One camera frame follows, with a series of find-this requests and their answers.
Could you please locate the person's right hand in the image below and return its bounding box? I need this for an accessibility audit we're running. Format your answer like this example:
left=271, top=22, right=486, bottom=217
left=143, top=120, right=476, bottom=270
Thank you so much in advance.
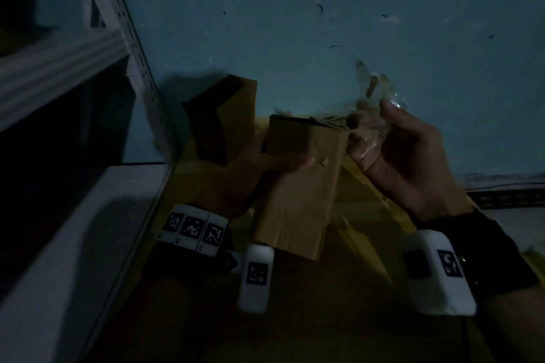
left=346, top=98, right=474, bottom=224

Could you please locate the person's left hand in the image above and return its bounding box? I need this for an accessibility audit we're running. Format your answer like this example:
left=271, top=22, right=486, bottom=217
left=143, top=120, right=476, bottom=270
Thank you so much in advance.
left=220, top=132, right=315, bottom=220

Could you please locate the brown cardboard box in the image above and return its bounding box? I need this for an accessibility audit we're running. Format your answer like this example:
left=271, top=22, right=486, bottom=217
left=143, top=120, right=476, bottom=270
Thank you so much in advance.
left=250, top=113, right=355, bottom=262
left=181, top=74, right=259, bottom=167

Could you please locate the clear packing tape strip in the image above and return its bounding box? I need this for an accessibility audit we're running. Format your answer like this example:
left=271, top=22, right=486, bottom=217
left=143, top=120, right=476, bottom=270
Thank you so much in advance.
left=322, top=59, right=410, bottom=164

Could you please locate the person's right forearm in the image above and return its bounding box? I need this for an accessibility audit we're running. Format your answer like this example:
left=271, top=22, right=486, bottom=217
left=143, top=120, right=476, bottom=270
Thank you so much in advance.
left=481, top=286, right=545, bottom=363

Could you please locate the person's left forearm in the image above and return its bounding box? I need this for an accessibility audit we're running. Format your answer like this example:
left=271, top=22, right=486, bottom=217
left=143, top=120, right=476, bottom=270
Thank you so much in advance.
left=83, top=277, right=219, bottom=363

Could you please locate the black left wristband with markers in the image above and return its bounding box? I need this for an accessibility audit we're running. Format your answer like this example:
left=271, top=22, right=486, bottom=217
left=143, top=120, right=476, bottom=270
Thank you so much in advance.
left=146, top=203, right=234, bottom=279

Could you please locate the black patterned strip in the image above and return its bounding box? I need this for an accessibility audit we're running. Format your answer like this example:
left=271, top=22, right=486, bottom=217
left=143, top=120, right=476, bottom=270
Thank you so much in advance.
left=461, top=172, right=545, bottom=211

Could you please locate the white metal shelf rack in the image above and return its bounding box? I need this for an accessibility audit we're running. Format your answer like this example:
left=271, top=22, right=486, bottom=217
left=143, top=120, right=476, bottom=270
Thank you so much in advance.
left=0, top=0, right=178, bottom=363

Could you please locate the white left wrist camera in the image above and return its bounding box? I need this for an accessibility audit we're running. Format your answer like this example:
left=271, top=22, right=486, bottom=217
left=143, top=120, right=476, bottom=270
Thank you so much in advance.
left=225, top=243, right=276, bottom=316

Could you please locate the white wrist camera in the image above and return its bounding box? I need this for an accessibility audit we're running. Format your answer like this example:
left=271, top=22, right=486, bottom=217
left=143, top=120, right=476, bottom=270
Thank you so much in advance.
left=399, top=229, right=479, bottom=318
left=225, top=243, right=276, bottom=316

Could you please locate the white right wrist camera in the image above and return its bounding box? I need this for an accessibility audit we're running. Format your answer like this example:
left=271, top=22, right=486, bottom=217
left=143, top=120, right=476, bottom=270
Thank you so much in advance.
left=399, top=229, right=479, bottom=318

